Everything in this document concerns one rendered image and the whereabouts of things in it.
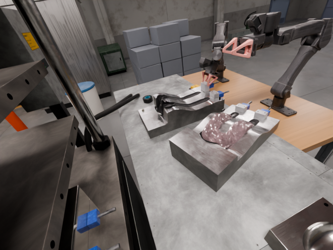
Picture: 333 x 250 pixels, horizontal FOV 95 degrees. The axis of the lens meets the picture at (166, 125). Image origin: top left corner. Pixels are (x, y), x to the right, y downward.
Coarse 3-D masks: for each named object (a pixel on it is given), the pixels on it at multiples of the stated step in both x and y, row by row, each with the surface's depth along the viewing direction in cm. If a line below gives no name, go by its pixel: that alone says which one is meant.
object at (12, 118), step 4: (12, 112) 239; (8, 116) 235; (12, 116) 238; (16, 116) 244; (8, 120) 237; (12, 120) 239; (16, 120) 243; (20, 120) 250; (12, 124) 242; (16, 124) 244; (20, 124) 248; (24, 124) 256; (16, 128) 247; (20, 128) 250; (24, 128) 254
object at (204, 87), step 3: (204, 81) 105; (201, 84) 104; (204, 84) 101; (213, 84) 104; (201, 87) 106; (204, 87) 102; (207, 87) 103; (210, 87) 104; (204, 90) 104; (207, 90) 104
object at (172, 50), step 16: (128, 32) 256; (144, 32) 265; (160, 32) 238; (176, 32) 247; (128, 48) 284; (144, 48) 253; (160, 48) 250; (176, 48) 259; (192, 48) 270; (144, 64) 253; (160, 64) 263; (176, 64) 275; (192, 64) 287; (144, 80) 267
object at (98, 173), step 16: (112, 144) 91; (80, 160) 84; (96, 160) 82; (112, 160) 80; (80, 176) 75; (96, 176) 74; (112, 176) 72; (96, 192) 67; (112, 192) 65; (112, 224) 55; (128, 224) 58; (112, 240) 51; (128, 240) 51
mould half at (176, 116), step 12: (156, 96) 100; (180, 96) 106; (204, 96) 99; (144, 108) 105; (168, 108) 85; (180, 108) 86; (192, 108) 91; (204, 108) 91; (216, 108) 94; (144, 120) 93; (156, 120) 91; (168, 120) 85; (180, 120) 89; (192, 120) 92; (156, 132) 87
